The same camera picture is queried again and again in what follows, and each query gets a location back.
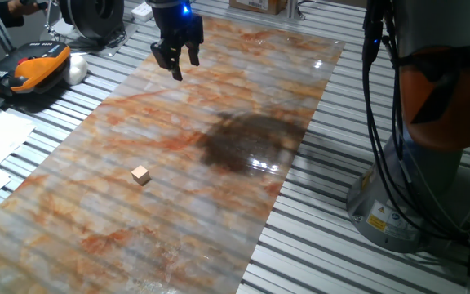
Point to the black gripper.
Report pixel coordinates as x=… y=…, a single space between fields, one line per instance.
x=174 y=24

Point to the small wooden block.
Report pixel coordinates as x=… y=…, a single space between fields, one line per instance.
x=140 y=175

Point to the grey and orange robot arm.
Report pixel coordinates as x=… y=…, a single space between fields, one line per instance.
x=431 y=171

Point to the person's hand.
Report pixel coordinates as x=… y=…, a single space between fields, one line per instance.
x=23 y=7

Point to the white power strip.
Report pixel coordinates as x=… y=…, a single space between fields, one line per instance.
x=142 y=11

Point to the brown cardboard box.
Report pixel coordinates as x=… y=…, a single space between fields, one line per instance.
x=259 y=5

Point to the black round fan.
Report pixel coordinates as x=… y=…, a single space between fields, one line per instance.
x=92 y=16

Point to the white rounded object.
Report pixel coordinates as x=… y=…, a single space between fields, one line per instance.
x=76 y=69

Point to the orange and black teach pendant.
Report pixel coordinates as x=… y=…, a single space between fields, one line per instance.
x=31 y=69

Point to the orange marble pattern mat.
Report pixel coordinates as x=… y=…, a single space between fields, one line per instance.
x=178 y=212

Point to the large white paper sheet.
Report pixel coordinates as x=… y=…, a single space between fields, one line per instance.
x=12 y=130

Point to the long aluminium frame post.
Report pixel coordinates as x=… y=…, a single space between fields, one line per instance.
x=293 y=8

